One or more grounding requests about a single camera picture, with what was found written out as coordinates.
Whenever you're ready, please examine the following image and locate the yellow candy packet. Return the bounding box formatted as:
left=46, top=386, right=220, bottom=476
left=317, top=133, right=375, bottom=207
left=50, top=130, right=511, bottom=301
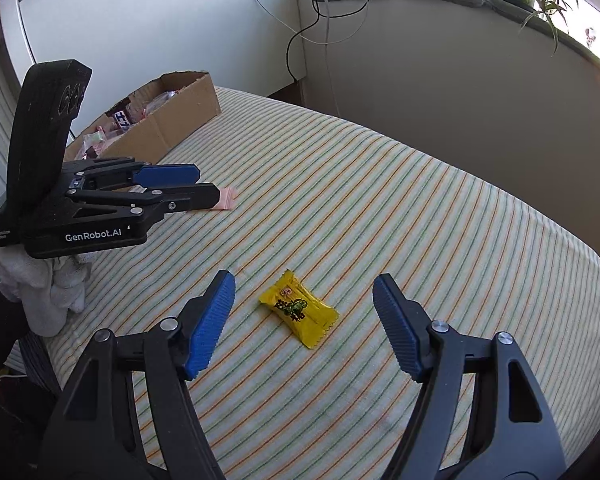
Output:
left=259, top=270, right=339, bottom=349

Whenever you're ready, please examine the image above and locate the black cable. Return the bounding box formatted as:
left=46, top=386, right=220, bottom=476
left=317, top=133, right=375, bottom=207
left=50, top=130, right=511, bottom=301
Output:
left=284, top=0, right=397, bottom=86

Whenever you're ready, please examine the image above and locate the green round candy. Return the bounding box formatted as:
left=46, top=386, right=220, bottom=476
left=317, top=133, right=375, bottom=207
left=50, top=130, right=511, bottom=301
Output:
left=83, top=132, right=108, bottom=158

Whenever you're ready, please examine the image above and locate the cardboard box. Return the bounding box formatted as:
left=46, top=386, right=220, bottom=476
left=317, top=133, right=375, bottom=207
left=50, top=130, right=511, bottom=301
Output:
left=65, top=70, right=221, bottom=162

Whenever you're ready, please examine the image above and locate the white cabinet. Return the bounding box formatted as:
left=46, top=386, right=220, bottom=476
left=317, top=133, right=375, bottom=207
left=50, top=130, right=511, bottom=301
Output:
left=0, top=0, right=306, bottom=132

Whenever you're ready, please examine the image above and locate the dark chocolate bar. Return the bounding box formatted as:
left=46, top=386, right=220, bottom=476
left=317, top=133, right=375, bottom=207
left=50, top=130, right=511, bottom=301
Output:
left=106, top=98, right=133, bottom=132

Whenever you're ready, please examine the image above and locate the white cable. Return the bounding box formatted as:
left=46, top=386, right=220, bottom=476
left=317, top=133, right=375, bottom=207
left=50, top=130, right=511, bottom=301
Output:
left=229, top=0, right=372, bottom=118

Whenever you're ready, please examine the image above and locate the red-edged dark pastry packet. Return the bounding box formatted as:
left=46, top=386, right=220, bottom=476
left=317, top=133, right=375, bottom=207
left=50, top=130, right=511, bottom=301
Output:
left=142, top=90, right=178, bottom=119

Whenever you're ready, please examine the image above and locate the striped tablecloth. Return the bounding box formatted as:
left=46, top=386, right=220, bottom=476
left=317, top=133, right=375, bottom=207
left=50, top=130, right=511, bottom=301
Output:
left=47, top=89, right=600, bottom=479

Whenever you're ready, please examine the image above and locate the white gloved left hand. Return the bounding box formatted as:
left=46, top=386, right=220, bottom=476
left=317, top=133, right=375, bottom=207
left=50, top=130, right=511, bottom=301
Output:
left=0, top=245, right=96, bottom=338

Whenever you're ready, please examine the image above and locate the pink wafer packet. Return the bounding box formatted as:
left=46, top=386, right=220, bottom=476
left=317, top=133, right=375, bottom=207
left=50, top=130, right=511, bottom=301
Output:
left=190, top=184, right=236, bottom=210

